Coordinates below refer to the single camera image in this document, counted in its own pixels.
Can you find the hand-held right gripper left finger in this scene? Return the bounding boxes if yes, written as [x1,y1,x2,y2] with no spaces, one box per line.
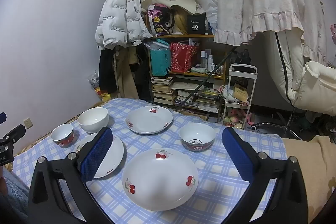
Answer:
[26,126,117,224]

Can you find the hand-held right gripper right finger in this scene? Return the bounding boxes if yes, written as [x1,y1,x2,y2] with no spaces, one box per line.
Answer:
[222,126,309,224]

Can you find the white cherry print plate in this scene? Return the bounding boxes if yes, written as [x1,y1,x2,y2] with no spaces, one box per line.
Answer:
[121,148,199,212]
[73,132,125,179]
[125,106,174,135]

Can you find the plain white bowl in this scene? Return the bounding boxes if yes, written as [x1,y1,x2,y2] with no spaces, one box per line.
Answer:
[78,107,110,134]

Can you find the small red patterned bowl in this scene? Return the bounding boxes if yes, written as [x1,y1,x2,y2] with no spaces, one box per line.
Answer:
[51,123,75,148]

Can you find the red blue patterned bowl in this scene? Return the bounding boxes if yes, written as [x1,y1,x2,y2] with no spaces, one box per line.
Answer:
[179,123,216,152]

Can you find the blue plaid bed sheet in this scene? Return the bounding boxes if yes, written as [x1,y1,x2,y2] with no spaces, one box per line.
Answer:
[12,98,285,224]

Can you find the stuffed toys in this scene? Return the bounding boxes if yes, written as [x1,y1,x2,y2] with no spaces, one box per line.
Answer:
[224,109,246,128]

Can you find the pink toy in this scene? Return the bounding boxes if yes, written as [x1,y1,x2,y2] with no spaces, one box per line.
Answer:
[245,112,259,131]

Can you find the yellow red bag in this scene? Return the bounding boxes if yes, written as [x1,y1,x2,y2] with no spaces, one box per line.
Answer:
[95,88,112,103]

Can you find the white pouch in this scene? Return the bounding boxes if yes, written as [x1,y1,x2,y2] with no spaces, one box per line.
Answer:
[223,86,237,101]

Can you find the tan box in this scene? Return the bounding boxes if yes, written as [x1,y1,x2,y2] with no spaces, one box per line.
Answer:
[232,84,249,101]

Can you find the pile of magazines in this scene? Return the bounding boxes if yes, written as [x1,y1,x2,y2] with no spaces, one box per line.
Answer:
[175,82,221,113]

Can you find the beige blanket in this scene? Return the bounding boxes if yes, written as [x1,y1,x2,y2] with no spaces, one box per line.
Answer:
[281,135,336,214]

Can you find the printed plastic bag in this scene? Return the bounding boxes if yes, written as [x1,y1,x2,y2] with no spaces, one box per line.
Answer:
[88,72,100,90]

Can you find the black pole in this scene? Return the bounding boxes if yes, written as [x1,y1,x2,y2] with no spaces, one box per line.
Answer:
[174,46,237,112]

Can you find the beige trousers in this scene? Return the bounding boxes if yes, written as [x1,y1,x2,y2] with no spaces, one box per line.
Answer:
[113,46,139,98]

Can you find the black trousers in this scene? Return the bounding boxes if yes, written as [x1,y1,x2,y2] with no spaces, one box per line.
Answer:
[98,48,118,94]

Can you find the white utility cart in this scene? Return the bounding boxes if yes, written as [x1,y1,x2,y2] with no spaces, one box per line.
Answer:
[223,63,258,127]

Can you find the stack of books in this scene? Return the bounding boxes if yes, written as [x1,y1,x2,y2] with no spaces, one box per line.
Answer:
[151,76,177,105]

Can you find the black coat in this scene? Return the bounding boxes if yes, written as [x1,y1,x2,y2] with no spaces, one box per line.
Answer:
[136,43,153,102]

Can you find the black bag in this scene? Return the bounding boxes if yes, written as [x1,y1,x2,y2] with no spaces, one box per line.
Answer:
[231,49,252,65]

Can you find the cream padded office chair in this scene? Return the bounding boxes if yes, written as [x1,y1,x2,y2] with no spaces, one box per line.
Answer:
[256,30,336,140]

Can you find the cream cushion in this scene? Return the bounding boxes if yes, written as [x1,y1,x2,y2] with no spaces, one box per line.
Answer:
[294,61,336,117]

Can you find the red patterned bag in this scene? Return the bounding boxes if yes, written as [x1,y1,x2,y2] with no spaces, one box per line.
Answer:
[169,42,199,73]

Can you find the teal bag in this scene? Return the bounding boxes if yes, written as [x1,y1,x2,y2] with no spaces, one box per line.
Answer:
[150,39,172,77]

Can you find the yellow wooden shelf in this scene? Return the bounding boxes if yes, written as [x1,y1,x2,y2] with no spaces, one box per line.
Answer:
[148,34,229,119]

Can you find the black cardboard box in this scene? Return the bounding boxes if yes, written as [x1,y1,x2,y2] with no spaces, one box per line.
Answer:
[187,13,206,35]

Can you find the white puffer jacket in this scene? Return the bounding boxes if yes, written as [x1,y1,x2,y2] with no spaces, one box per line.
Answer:
[95,0,154,50]

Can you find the yellow-brown cloth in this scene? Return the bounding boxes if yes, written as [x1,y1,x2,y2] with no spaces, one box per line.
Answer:
[173,7,190,34]

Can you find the clear plastic bag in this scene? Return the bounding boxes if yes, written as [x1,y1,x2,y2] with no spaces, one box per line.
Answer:
[206,0,219,30]

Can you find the colourful printed bag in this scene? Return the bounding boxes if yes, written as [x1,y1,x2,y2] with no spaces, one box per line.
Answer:
[147,4,175,36]

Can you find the cream folded mat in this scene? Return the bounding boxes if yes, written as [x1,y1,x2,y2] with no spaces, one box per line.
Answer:
[143,0,201,10]

